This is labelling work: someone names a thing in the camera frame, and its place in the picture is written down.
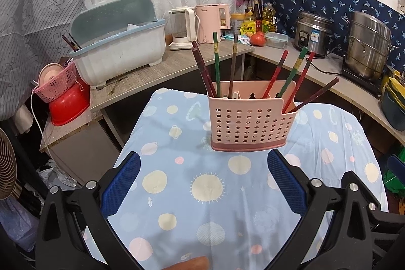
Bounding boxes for white dish drainer teal lid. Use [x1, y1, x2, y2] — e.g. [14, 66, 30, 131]
[69, 0, 167, 88]

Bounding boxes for white plastic bag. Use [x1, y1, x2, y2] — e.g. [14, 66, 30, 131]
[38, 159, 78, 192]

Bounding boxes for teal white packet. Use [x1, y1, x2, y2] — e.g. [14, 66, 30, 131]
[223, 34, 254, 45]

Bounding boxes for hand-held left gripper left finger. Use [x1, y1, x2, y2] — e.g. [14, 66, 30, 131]
[36, 151, 142, 270]

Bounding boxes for white glass kettle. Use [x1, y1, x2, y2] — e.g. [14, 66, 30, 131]
[168, 7, 197, 51]

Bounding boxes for wooden counter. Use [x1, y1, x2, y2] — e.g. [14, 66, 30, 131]
[89, 42, 405, 144]

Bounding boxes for silver rice cooker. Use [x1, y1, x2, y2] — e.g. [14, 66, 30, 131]
[294, 11, 334, 57]

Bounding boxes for dark sauce bottle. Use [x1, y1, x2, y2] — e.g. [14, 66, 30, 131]
[253, 0, 263, 33]

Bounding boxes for yellow cooking oil bottle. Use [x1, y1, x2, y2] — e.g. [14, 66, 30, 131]
[262, 3, 277, 33]

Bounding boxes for pink electric kettle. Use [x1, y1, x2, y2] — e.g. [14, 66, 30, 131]
[194, 3, 230, 45]

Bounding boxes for dark utensil handles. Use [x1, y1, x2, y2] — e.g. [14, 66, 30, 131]
[61, 33, 83, 52]

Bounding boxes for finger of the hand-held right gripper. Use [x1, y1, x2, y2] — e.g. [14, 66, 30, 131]
[387, 154, 405, 178]
[341, 170, 394, 270]

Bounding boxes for stack of teal yellow bowls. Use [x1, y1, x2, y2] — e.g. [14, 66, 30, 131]
[380, 66, 405, 128]

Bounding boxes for stainless steel steamer pot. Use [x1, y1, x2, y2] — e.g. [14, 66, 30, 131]
[343, 11, 399, 81]

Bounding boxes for yellow packet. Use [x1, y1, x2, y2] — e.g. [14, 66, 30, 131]
[240, 20, 256, 36]

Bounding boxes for grey low cabinet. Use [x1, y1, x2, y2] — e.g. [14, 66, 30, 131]
[39, 112, 122, 185]

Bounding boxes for yellow label can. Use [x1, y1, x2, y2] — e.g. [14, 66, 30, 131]
[230, 13, 247, 35]

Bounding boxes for red tomato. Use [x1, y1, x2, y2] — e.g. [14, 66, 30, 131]
[251, 32, 266, 47]

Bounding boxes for dark red chopstick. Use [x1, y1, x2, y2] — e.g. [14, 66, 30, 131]
[195, 42, 219, 98]

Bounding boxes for pink round plate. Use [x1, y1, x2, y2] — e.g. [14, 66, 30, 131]
[38, 63, 64, 86]

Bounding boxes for pink perforated utensil holder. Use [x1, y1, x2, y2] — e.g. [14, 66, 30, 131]
[207, 80, 300, 152]

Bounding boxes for clear food container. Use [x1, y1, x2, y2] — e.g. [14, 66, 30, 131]
[265, 32, 289, 48]

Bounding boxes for green chopstick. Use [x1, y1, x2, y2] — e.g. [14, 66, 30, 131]
[212, 32, 221, 98]
[278, 47, 309, 99]

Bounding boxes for green plastic bag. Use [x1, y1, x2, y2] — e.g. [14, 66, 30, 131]
[383, 159, 405, 198]

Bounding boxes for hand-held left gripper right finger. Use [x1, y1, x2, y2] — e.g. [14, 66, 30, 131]
[267, 149, 371, 270]

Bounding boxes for blue polka dot tablecloth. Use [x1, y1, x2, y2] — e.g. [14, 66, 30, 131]
[83, 87, 390, 270]

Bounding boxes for pink plastic basket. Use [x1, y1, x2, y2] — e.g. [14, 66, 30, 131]
[33, 63, 78, 103]

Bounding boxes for black induction cooker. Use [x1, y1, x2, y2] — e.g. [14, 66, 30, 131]
[341, 68, 385, 94]

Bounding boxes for dark purple chopstick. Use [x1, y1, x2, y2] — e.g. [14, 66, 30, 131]
[292, 77, 340, 113]
[191, 40, 216, 98]

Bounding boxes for red plastic basin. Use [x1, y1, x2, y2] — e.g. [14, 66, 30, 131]
[49, 83, 91, 127]

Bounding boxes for dark brown chopstick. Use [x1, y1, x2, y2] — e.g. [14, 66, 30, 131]
[228, 33, 239, 97]

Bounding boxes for white cable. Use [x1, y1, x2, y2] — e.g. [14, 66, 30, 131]
[30, 85, 52, 157]

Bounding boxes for electric fan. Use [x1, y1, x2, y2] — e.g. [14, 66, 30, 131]
[0, 128, 18, 201]

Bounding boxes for bluish plastic bag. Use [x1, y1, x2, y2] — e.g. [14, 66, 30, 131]
[0, 197, 41, 252]

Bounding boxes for reddish brown blurred object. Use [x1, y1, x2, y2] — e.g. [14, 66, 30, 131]
[167, 255, 210, 270]

